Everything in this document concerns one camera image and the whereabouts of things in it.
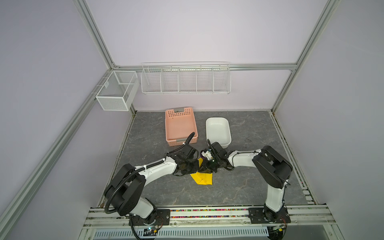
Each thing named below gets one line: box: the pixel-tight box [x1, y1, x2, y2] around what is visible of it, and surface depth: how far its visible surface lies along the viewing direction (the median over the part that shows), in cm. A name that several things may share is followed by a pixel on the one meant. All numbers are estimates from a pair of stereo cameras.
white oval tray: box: [205, 117, 232, 149], surface depth 111 cm
